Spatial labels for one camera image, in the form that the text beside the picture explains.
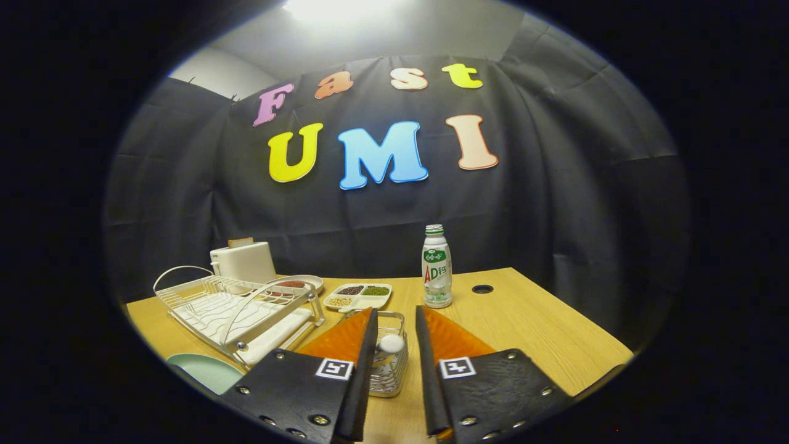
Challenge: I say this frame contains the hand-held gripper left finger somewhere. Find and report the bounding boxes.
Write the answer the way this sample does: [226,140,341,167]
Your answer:
[219,307,379,444]

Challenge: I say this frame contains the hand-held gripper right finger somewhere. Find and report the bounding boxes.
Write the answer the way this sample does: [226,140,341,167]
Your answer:
[415,305,574,442]

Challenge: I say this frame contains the metal wire basket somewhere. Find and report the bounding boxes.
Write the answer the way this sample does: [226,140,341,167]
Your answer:
[367,310,409,398]

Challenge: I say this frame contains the spoon with blue handle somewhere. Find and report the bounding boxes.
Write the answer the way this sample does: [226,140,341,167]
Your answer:
[375,333,406,371]

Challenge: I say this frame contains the white wire dish rack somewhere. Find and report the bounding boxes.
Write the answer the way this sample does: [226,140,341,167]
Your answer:
[153,265,326,369]

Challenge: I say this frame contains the pale green plate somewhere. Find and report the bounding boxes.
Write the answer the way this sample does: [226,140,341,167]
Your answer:
[166,353,245,395]

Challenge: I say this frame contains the round beige plate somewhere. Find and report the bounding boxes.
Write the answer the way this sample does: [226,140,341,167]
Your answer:
[262,274,324,298]

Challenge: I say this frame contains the white divided tray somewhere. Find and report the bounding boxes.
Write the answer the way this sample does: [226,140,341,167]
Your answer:
[323,283,393,313]

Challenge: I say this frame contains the white drink bottle green label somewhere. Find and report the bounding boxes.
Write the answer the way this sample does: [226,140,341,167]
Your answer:
[422,224,453,309]

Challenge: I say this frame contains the white toaster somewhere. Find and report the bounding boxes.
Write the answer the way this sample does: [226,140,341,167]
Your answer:
[210,241,277,286]

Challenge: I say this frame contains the black backdrop cloth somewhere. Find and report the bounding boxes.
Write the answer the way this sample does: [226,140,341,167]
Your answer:
[104,12,691,352]

